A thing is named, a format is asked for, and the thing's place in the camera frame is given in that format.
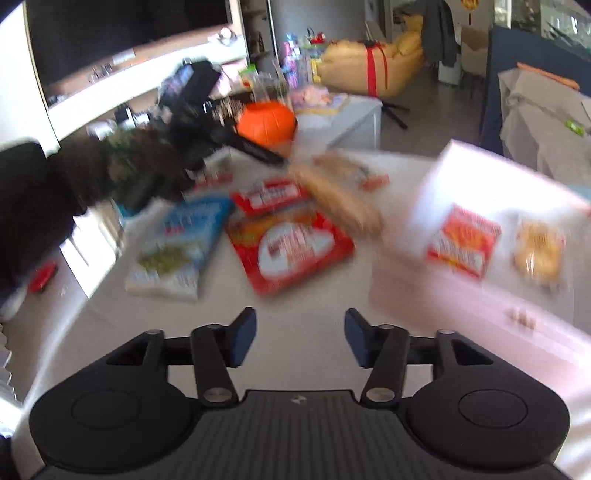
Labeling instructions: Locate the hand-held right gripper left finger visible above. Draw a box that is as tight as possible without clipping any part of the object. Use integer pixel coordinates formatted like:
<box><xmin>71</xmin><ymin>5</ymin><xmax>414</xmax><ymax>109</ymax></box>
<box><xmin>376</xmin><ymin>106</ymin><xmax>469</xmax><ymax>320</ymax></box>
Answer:
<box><xmin>108</xmin><ymin>308</ymin><xmax>257</xmax><ymax>408</ymax></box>

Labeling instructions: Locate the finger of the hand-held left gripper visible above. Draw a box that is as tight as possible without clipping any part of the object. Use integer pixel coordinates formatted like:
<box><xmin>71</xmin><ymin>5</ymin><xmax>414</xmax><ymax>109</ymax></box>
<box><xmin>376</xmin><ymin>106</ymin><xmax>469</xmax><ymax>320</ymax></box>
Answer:
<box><xmin>222</xmin><ymin>131</ymin><xmax>288</xmax><ymax>166</ymax></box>

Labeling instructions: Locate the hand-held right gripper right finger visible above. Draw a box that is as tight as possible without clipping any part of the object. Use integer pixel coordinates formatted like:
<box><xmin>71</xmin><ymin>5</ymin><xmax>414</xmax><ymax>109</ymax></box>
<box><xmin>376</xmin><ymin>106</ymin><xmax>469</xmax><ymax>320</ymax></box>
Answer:
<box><xmin>345</xmin><ymin>309</ymin><xmax>492</xmax><ymax>409</ymax></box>

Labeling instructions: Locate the pink cardboard box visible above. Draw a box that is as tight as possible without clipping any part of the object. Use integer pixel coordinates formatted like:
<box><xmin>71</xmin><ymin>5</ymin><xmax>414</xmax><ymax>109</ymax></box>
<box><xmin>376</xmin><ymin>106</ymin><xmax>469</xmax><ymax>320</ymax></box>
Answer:
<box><xmin>369</xmin><ymin>140</ymin><xmax>591</xmax><ymax>384</ymax></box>

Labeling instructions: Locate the blue snack packet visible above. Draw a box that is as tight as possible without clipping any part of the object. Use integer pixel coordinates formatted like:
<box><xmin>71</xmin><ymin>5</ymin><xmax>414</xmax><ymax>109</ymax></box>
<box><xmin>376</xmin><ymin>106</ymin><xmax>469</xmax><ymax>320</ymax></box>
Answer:
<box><xmin>126</xmin><ymin>193</ymin><xmax>235</xmax><ymax>302</ymax></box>

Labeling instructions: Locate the orange pumpkin bucket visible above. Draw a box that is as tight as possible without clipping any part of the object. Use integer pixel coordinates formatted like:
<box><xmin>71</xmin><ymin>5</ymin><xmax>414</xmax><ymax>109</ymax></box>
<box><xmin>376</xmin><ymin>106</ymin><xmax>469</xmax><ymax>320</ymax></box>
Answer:
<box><xmin>237</xmin><ymin>102</ymin><xmax>297</xmax><ymax>145</ymax></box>

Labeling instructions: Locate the small red snack packet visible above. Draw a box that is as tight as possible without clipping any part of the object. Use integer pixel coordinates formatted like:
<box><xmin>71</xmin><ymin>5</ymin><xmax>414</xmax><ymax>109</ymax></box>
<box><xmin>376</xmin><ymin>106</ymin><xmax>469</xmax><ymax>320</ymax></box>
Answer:
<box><xmin>232</xmin><ymin>178</ymin><xmax>308</xmax><ymax>217</ymax></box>

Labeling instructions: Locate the pink doll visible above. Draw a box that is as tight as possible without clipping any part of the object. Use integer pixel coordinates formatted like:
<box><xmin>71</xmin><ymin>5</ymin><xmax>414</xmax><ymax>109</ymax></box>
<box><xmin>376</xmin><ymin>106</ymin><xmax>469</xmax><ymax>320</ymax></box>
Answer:
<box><xmin>292</xmin><ymin>87</ymin><xmax>334</xmax><ymax>112</ymax></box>

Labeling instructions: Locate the white tv console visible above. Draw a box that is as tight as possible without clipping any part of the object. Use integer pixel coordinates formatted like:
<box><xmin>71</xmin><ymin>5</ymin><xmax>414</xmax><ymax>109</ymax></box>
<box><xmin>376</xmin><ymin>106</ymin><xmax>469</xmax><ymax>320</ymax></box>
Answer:
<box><xmin>45</xmin><ymin>44</ymin><xmax>252</xmax><ymax>146</ymax></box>

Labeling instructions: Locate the tan bread snack packet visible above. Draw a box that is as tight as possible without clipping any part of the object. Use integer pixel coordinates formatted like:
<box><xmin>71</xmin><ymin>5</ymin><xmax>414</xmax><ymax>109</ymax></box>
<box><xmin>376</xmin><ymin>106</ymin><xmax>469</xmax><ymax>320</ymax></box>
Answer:
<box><xmin>290</xmin><ymin>162</ymin><xmax>385</xmax><ymax>239</ymax></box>

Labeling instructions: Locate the large red snack packet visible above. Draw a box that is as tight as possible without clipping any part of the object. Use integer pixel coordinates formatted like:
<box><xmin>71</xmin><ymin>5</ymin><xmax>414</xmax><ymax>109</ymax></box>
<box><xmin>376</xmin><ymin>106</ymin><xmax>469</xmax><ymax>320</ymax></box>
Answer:
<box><xmin>225</xmin><ymin>209</ymin><xmax>355</xmax><ymax>297</ymax></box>

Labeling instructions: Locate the low white table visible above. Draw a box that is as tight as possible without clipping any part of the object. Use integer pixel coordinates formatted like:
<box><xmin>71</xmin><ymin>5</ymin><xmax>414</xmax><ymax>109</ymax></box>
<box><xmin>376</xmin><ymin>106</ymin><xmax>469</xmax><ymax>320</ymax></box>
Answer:
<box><xmin>294</xmin><ymin>92</ymin><xmax>385</xmax><ymax>149</ymax></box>

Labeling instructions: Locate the black television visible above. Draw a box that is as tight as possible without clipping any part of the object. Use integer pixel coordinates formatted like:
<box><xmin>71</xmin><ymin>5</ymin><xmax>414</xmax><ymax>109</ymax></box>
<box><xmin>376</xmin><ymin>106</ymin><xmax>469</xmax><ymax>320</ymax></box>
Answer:
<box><xmin>25</xmin><ymin>0</ymin><xmax>234</xmax><ymax>95</ymax></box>

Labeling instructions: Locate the yellow sofa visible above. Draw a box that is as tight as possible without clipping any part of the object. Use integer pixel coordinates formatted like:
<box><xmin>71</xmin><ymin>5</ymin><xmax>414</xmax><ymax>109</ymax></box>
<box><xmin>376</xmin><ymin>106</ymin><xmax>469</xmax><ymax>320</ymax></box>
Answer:
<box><xmin>318</xmin><ymin>14</ymin><xmax>426</xmax><ymax>99</ymax></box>

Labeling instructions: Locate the red ribbon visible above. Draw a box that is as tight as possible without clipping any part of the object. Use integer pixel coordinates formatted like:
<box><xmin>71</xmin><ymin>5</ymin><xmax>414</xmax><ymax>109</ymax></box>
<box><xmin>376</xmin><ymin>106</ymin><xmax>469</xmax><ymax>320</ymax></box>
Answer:
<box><xmin>362</xmin><ymin>41</ymin><xmax>391</xmax><ymax>97</ymax></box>

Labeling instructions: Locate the square red orange packet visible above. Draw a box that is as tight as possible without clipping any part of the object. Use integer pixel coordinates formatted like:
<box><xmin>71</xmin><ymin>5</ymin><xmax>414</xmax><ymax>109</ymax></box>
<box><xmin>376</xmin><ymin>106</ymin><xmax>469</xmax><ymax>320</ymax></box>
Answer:
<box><xmin>426</xmin><ymin>202</ymin><xmax>502</xmax><ymax>278</ymax></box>

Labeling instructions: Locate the yellow pastry packet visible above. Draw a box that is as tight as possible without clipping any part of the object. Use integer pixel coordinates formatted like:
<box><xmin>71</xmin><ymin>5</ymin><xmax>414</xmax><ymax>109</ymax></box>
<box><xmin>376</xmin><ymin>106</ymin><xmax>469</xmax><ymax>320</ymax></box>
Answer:
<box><xmin>512</xmin><ymin>220</ymin><xmax>567</xmax><ymax>288</ymax></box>

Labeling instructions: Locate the small red floor object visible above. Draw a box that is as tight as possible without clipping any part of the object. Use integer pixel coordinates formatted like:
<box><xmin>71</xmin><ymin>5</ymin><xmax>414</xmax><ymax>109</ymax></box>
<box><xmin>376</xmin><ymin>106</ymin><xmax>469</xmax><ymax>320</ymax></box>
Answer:
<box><xmin>28</xmin><ymin>261</ymin><xmax>59</xmax><ymax>293</ymax></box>

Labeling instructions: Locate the dark hanging coat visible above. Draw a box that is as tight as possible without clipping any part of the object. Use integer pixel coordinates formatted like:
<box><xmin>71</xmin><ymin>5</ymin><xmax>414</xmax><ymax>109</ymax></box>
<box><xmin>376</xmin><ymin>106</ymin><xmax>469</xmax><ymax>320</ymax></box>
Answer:
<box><xmin>421</xmin><ymin>0</ymin><xmax>459</xmax><ymax>68</ymax></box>

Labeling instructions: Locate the dark blue partition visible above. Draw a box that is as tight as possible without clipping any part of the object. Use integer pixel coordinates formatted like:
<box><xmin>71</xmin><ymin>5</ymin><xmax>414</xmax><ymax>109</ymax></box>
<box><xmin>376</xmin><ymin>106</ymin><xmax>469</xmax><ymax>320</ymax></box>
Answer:
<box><xmin>479</xmin><ymin>25</ymin><xmax>591</xmax><ymax>153</ymax></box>

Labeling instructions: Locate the orange stick toy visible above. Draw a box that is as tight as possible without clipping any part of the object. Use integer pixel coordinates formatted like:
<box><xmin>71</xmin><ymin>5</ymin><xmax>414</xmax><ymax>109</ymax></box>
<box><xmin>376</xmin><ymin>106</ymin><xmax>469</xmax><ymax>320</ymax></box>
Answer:
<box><xmin>516</xmin><ymin>61</ymin><xmax>581</xmax><ymax>92</ymax></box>

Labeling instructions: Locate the glass tank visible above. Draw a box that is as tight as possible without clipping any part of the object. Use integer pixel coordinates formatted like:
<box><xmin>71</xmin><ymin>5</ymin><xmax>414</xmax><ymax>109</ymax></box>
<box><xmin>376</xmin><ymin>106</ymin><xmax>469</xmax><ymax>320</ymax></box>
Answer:
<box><xmin>493</xmin><ymin>0</ymin><xmax>591</xmax><ymax>52</ymax></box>

